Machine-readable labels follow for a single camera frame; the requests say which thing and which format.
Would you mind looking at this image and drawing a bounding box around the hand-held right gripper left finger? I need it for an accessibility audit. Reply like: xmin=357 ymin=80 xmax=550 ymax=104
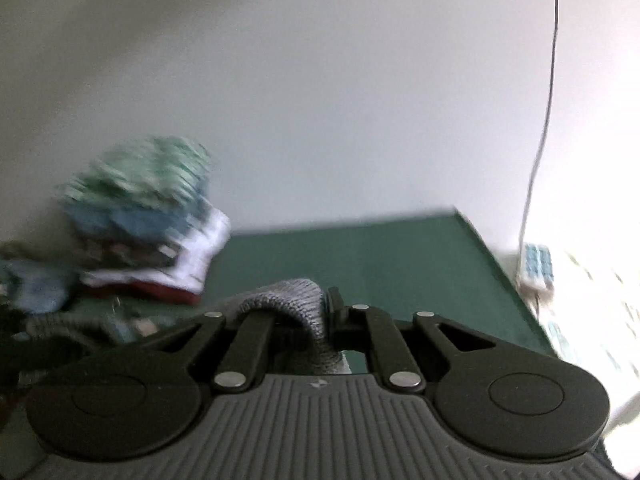
xmin=140 ymin=309 xmax=277 ymax=393

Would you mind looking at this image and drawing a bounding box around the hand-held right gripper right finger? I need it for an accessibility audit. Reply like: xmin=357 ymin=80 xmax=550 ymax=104
xmin=325 ymin=286 xmax=498 ymax=393

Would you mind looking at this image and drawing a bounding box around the grey knitted striped sweater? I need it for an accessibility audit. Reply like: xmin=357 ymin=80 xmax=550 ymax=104
xmin=25 ymin=277 xmax=351 ymax=376

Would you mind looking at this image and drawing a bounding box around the dark red folded garment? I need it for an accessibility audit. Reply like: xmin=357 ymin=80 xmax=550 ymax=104
xmin=82 ymin=280 xmax=201 ymax=306

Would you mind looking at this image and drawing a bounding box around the white folded garment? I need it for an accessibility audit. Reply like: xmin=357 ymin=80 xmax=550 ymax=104
xmin=82 ymin=207 xmax=233 ymax=293

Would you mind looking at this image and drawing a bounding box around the dark patterned folded garment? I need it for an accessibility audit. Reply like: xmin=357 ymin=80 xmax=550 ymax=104
xmin=75 ymin=235 xmax=181 ymax=271

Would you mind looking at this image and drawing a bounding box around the blue folded garment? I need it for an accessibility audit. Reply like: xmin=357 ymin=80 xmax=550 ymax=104
xmin=65 ymin=200 xmax=211 ymax=241

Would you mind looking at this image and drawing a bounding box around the green striped folded shirt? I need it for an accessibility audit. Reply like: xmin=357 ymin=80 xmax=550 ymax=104
xmin=57 ymin=135 xmax=213 ymax=211

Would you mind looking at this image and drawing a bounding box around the blue patterned cloth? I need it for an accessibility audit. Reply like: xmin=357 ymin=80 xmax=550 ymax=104
xmin=520 ymin=242 xmax=557 ymax=292

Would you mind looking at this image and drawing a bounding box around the blue patterned pillow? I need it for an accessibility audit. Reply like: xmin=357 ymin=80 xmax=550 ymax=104
xmin=0 ymin=257 xmax=73 ymax=313

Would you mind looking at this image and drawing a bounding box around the white wall cable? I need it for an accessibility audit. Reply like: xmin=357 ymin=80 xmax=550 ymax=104
xmin=517 ymin=0 xmax=561 ymax=261

